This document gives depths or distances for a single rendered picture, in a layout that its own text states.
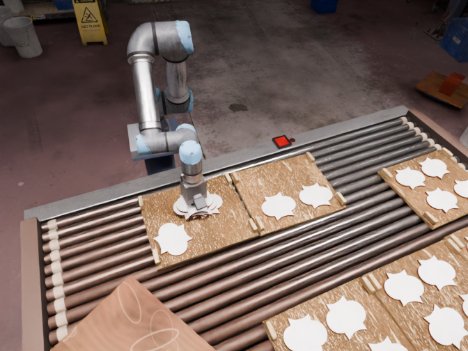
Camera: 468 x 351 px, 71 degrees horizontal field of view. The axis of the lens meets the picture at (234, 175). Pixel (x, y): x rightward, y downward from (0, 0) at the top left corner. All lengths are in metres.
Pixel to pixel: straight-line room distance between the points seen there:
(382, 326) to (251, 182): 0.74
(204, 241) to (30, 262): 0.62
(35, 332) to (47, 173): 1.99
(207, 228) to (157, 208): 0.24
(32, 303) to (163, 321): 0.47
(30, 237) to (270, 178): 1.00
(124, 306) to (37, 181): 2.10
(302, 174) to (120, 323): 0.97
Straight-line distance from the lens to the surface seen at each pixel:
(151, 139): 1.20
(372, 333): 1.27
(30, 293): 1.35
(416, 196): 1.69
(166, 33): 1.31
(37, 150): 3.35
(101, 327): 1.12
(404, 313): 1.35
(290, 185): 1.51
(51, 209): 1.57
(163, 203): 1.42
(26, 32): 4.65
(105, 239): 1.40
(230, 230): 1.33
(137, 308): 1.11
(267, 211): 1.38
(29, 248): 1.45
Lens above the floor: 2.06
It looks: 48 degrees down
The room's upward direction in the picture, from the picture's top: 4 degrees clockwise
